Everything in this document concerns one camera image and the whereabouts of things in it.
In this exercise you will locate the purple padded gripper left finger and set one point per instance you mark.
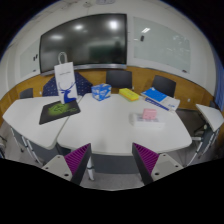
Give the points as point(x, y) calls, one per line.
point(72, 166)

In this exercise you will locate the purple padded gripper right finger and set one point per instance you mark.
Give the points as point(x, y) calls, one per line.
point(153, 166)

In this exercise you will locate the white flat box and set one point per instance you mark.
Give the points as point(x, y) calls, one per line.
point(137, 121)

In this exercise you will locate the white centre table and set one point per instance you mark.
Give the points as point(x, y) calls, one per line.
point(106, 126)

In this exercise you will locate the white table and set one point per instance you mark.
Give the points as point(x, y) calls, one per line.
point(213, 121)
point(23, 117)
point(106, 126)

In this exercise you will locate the pink box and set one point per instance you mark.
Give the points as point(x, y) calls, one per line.
point(149, 114)

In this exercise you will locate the black green mouse pad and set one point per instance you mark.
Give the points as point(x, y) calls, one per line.
point(57, 110)

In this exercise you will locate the blue book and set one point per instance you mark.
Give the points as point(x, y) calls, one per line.
point(154, 94)

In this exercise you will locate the white left table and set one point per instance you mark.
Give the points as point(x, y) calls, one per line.
point(23, 117)

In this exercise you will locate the yellow box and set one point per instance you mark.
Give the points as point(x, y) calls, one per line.
point(129, 94)

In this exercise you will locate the blue dotted chair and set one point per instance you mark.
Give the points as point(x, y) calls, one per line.
point(82, 84)

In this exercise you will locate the blue white tissue box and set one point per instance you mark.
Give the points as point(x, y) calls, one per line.
point(101, 91)

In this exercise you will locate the black right chair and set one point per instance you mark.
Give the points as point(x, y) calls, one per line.
point(164, 85)

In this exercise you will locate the black chair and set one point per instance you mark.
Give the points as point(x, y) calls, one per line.
point(164, 85)
point(119, 78)
point(27, 93)

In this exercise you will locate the white right table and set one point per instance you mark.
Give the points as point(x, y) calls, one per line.
point(213, 121)

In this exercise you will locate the black left chair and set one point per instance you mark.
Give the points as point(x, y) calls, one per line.
point(27, 93)

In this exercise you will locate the black middle chair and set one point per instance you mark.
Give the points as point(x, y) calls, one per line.
point(119, 78)

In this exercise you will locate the white paper bag blue deer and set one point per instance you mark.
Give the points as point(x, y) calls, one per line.
point(65, 79)

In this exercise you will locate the left glass whiteboard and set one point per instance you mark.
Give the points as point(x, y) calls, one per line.
point(29, 60)

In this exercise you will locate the glass whiteboard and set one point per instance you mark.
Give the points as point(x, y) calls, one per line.
point(29, 60)
point(158, 43)

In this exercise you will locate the right glass whiteboard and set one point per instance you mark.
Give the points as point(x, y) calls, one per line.
point(158, 43)

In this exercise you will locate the large black wall display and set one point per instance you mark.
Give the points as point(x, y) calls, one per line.
point(91, 42)

